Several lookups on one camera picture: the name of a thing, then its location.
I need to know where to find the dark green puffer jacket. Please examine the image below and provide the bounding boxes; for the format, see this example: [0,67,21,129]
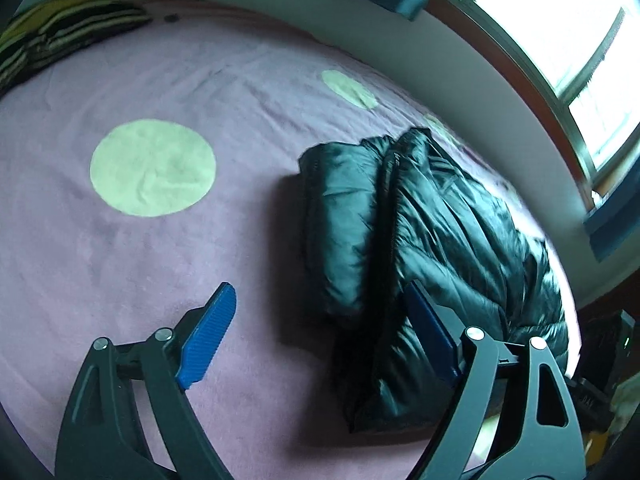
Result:
[298,127,572,434]

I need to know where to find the wooden framed window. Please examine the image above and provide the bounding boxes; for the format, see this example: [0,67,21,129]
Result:
[425,0,640,203]

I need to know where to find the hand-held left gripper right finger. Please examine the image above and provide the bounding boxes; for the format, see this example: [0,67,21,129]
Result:
[405,280,587,480]

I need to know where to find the purple dotted bed sheet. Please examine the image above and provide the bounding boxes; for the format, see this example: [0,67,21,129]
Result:
[0,0,586,480]

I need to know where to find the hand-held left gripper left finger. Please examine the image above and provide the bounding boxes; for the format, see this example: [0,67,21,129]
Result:
[55,282,238,480]

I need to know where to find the yellow black striped pillow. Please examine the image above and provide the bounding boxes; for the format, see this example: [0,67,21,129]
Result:
[0,0,153,95]

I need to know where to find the dark furniture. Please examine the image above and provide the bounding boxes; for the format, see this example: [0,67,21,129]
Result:
[575,310,640,397]

